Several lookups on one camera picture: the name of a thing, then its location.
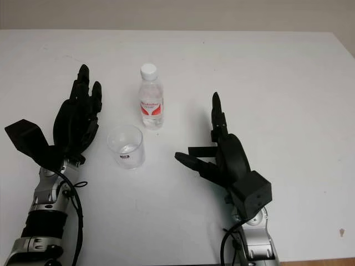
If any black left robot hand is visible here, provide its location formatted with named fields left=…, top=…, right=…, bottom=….
left=52, top=64, right=103, bottom=167

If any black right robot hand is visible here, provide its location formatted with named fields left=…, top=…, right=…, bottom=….
left=174, top=92, right=255, bottom=192

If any clear red-label water bottle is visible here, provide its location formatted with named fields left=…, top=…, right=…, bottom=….
left=138, top=63, right=165, bottom=130

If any clear glass cup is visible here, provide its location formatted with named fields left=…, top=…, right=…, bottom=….
left=106, top=125, right=146, bottom=170

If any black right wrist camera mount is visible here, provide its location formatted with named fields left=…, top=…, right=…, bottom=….
left=231, top=170, right=273, bottom=223

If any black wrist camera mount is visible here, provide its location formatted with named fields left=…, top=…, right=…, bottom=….
left=231, top=170, right=273, bottom=223
left=4, top=119, right=67, bottom=172

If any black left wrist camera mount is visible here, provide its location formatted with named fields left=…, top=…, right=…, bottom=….
left=4, top=119, right=67, bottom=172

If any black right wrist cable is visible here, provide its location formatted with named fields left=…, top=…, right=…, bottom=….
left=221, top=218, right=250, bottom=266

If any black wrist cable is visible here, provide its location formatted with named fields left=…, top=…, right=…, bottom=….
left=221, top=218, right=250, bottom=266
left=51, top=168, right=88, bottom=266

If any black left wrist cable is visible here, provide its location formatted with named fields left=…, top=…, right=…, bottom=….
left=51, top=168, right=88, bottom=266

